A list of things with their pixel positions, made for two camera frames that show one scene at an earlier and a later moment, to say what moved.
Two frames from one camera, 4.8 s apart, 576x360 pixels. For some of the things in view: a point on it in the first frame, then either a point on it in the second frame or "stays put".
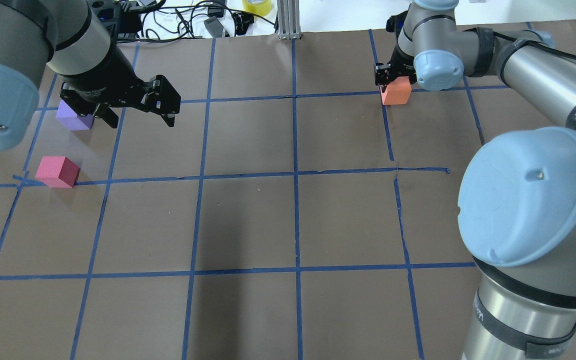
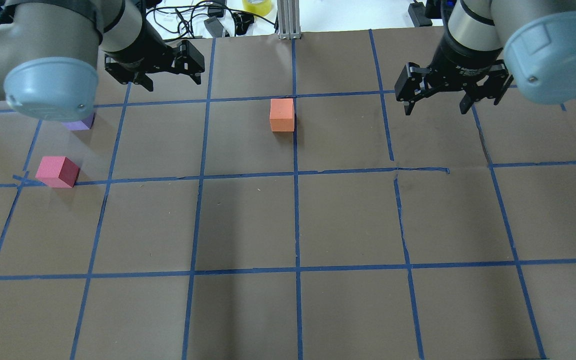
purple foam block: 69,118 stays put
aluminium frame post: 288,20 stays put
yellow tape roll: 260,7 stays put
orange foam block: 398,92 -> 282,115
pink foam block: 58,171 stays put
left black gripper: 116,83 -> 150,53
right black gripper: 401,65 -> 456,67
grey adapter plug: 214,26 stays put
